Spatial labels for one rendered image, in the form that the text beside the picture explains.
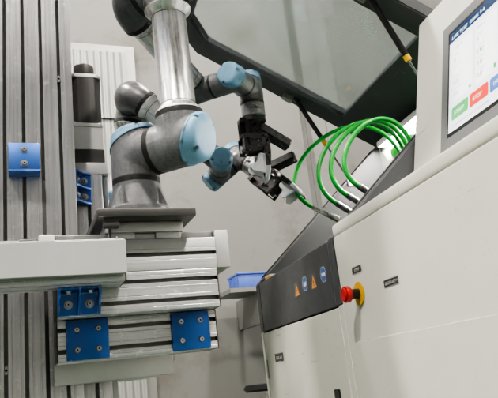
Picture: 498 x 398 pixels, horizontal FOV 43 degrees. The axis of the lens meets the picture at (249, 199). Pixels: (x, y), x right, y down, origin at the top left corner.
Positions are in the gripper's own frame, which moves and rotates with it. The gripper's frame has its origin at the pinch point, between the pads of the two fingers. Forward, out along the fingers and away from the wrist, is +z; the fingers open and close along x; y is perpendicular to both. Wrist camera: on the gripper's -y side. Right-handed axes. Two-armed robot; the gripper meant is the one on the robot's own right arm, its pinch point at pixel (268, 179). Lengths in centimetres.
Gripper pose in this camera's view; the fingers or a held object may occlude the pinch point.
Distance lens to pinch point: 190.4
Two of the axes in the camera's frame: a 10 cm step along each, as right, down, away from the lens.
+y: -9.6, 0.3, -2.8
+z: 1.1, 9.6, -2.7
